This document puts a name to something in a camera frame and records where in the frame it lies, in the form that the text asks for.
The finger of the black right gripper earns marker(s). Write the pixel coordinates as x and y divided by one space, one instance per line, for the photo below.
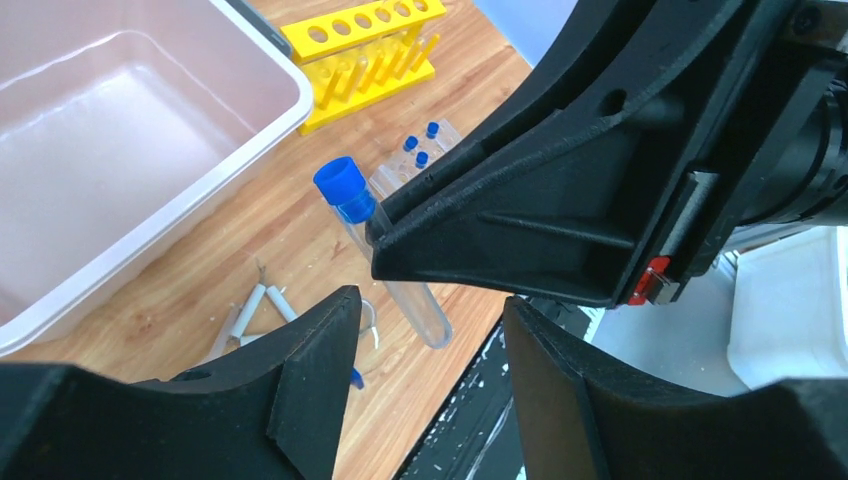
570 228

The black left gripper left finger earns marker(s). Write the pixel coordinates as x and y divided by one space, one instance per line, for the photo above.
272 409

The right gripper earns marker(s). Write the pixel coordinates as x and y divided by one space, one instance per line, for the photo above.
779 159

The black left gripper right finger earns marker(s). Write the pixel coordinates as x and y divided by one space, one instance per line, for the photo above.
584 414

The white clay triangle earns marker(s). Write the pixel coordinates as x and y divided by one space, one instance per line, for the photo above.
262 290

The clear plastic funnel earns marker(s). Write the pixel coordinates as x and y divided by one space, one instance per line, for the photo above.
219 344

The graduated cylinder blue base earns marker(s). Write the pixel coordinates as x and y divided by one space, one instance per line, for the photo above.
356 380

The small glass beaker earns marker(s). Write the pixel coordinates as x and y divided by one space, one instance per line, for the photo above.
368 323

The white plastic lid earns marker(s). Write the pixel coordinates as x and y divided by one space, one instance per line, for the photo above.
789 317

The yellow test tube rack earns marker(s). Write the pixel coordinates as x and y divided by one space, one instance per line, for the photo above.
359 56

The pink plastic bin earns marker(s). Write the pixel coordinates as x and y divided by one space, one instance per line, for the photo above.
123 125

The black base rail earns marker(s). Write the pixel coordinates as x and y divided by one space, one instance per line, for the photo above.
474 434

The grey bin handle right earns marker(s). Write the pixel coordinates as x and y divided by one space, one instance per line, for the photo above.
265 23

